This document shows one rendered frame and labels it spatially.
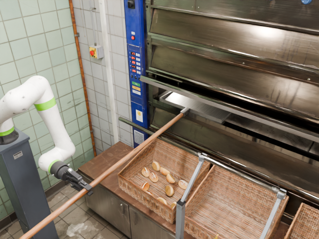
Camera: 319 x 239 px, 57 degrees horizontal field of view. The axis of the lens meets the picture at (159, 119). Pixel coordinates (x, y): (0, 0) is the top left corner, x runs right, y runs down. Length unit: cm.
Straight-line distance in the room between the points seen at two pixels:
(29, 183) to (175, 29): 147
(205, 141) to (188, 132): 16
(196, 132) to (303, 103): 83
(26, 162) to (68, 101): 99
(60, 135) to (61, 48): 118
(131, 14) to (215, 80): 78
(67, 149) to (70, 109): 123
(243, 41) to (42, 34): 164
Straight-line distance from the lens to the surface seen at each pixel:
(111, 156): 276
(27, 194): 232
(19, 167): 217
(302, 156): 197
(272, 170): 209
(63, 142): 182
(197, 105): 228
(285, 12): 172
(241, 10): 180
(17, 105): 157
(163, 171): 247
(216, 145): 220
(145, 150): 247
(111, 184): 248
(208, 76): 198
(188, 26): 198
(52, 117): 175
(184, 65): 207
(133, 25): 225
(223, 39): 186
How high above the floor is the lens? 231
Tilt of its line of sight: 32 degrees down
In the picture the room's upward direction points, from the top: 1 degrees counter-clockwise
